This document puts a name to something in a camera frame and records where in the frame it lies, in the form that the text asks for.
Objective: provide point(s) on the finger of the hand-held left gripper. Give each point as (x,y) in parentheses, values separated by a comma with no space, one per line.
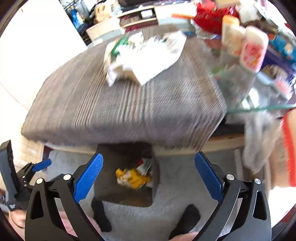
(41,165)

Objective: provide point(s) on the white flattened medicine box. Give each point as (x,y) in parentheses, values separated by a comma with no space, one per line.
(157,58)

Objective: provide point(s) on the blue hanging bag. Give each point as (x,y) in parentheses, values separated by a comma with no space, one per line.
(76,18)

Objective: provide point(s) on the cream grey TV cabinet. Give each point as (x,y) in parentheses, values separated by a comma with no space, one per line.
(143,20)

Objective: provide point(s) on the dark grey bin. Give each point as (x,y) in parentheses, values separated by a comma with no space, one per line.
(108,162)

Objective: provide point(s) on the person's leg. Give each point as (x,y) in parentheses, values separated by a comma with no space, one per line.
(67,220)
(185,237)

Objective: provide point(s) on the yellow capped white bottle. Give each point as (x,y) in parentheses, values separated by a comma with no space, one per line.
(229,27)

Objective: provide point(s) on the red plastic basket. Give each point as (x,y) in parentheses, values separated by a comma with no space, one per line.
(208,20)

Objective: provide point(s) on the white bottle yellow label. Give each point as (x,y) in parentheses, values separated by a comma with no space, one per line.
(235,41)

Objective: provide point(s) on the person's left leg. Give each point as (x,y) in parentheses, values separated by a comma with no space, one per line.
(67,220)

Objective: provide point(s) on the person's left foot black sock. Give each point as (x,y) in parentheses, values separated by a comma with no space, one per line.
(100,215)

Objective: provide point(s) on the white bottle pink label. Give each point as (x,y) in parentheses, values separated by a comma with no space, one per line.
(253,51)

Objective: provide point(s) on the person's left hand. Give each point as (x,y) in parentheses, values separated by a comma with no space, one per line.
(17,220)

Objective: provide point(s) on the person's right leg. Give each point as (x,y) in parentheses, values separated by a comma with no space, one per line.
(185,237)

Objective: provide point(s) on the white fluffy rug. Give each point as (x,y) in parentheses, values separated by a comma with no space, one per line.
(173,185)

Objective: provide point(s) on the yellow wrapper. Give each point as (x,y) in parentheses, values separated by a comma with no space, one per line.
(134,179)

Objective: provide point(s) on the grey hanging cloth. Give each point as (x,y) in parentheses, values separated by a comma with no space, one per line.
(259,143)

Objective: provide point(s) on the blue cookie tin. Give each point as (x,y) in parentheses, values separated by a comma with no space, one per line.
(277,64)

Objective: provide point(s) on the grey plaid tablecloth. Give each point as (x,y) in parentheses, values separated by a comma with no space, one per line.
(115,104)

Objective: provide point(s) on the yellow plush toy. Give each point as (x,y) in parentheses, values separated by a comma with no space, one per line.
(103,12)

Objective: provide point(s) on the green white small box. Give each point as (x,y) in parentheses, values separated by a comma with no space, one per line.
(118,46)

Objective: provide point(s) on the person's right foot black sock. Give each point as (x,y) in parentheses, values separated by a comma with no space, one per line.
(185,220)

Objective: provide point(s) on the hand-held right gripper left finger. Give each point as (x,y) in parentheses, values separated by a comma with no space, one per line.
(89,178)

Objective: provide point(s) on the blue snack bag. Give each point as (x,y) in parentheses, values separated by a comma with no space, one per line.
(282,44)

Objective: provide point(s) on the person's foot black sock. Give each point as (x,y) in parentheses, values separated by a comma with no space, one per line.
(100,215)
(185,220)

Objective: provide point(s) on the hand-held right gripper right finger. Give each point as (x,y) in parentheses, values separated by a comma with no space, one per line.
(208,178)

